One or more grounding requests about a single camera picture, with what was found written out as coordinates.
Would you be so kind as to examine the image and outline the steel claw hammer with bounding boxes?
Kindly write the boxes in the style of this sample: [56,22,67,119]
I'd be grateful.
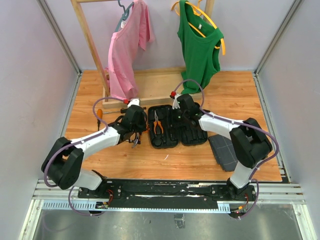
[128,132,142,148]

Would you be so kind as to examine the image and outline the wooden clothes rack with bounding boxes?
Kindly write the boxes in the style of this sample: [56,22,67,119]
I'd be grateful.
[70,0,215,110]

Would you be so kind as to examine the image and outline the orange handled pliers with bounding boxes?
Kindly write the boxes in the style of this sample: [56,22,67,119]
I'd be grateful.
[153,110,164,136]

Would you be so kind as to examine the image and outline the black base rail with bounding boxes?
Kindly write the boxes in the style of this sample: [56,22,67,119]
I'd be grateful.
[77,178,257,210]

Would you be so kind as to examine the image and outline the pink t-shirt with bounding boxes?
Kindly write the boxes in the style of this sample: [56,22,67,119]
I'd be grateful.
[108,0,155,100]

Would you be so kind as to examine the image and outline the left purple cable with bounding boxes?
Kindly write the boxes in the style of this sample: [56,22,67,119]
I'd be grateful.
[43,96,128,217]

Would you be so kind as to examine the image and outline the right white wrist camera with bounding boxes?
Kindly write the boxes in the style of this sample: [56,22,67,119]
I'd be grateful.
[170,91,181,110]

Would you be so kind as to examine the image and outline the grey folded cloth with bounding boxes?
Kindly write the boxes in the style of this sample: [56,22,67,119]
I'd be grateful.
[208,134,238,172]

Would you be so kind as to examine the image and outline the green tank top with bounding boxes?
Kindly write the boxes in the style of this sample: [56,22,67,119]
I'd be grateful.
[177,0,224,94]

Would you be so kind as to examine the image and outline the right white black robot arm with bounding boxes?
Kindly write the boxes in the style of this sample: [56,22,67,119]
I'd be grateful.
[170,91,273,200]

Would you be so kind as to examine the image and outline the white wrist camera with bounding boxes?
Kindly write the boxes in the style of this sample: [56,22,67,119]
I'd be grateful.
[123,98,140,108]
[170,91,181,110]

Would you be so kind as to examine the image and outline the grey clothes hanger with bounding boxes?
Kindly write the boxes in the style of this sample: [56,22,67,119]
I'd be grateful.
[114,0,135,33]

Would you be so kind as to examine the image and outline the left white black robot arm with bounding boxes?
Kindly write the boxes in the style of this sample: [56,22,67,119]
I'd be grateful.
[41,105,147,198]

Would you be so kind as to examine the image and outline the orange clothes hanger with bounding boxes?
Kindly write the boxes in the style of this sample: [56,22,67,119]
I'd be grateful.
[170,0,226,56]

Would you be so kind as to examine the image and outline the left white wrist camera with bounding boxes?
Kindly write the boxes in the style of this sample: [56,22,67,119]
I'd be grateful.
[123,98,140,108]

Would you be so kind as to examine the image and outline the black plastic tool case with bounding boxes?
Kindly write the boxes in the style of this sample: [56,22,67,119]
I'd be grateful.
[147,104,208,149]

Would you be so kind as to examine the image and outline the black orange screwdriver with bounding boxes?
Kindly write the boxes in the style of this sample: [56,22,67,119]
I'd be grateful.
[102,106,148,115]

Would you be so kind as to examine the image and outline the small orange screwdriver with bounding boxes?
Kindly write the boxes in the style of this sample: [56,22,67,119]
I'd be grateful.
[96,108,103,131]

